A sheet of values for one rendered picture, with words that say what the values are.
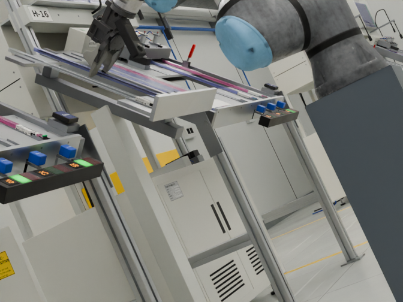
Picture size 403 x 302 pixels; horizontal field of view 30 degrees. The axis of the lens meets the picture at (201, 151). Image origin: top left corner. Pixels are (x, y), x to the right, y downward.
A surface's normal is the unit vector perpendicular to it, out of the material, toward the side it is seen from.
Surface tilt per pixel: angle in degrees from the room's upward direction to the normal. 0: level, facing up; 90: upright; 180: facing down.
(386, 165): 90
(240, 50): 97
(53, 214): 90
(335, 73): 73
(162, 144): 90
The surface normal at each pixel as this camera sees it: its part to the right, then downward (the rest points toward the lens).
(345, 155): -0.35, 0.09
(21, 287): 0.80, -0.40
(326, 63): -0.68, -0.07
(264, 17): 0.14, -0.39
